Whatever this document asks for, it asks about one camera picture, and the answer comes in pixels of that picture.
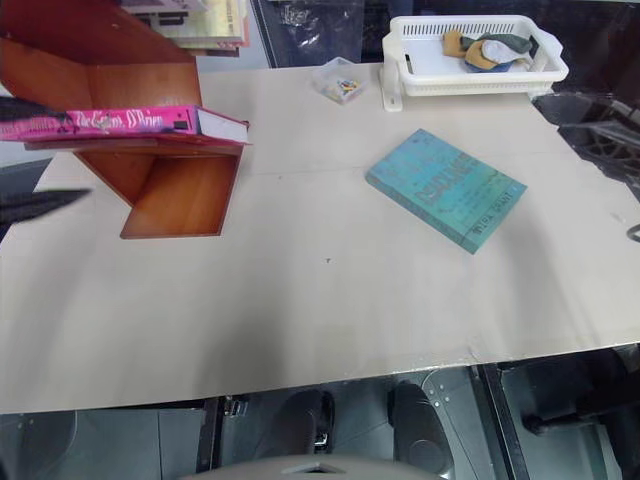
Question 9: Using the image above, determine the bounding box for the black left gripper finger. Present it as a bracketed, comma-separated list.
[0, 96, 70, 123]
[0, 188, 94, 225]

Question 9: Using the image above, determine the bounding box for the pink hardcover book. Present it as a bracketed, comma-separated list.
[0, 103, 253, 152]

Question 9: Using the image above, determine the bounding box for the wooden bookshelf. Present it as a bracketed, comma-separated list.
[0, 0, 241, 240]

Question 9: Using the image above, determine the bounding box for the pale cover book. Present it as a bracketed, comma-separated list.
[119, 0, 212, 29]

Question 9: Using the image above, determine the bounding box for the teal paperback book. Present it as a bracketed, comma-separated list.
[364, 128, 529, 256]

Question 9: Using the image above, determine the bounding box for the clear box of coloured pins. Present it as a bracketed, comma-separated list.
[311, 56, 372, 106]

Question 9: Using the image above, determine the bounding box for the white plastic basket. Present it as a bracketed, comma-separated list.
[381, 14, 571, 112]

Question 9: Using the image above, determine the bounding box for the mustard yellow cloth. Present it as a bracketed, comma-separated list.
[441, 29, 470, 60]

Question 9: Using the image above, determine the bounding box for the blue cloth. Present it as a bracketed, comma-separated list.
[462, 55, 517, 74]

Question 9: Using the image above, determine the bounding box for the white cloth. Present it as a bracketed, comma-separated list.
[481, 40, 522, 65]

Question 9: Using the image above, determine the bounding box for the black table frame bar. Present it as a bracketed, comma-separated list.
[478, 363, 532, 480]

